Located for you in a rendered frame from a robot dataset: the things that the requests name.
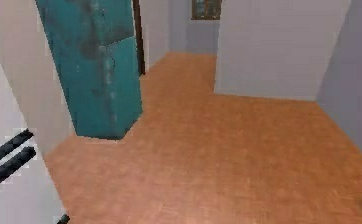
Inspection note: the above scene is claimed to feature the white fridge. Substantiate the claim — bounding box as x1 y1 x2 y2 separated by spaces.
0 39 71 224

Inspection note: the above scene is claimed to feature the teal tall cupboard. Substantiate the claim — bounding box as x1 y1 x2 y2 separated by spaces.
34 0 144 141

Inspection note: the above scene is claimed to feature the dark framed wall picture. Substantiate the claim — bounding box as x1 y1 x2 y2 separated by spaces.
191 0 223 21

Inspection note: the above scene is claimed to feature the dark brown room door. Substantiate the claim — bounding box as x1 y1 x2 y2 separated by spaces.
132 0 147 77

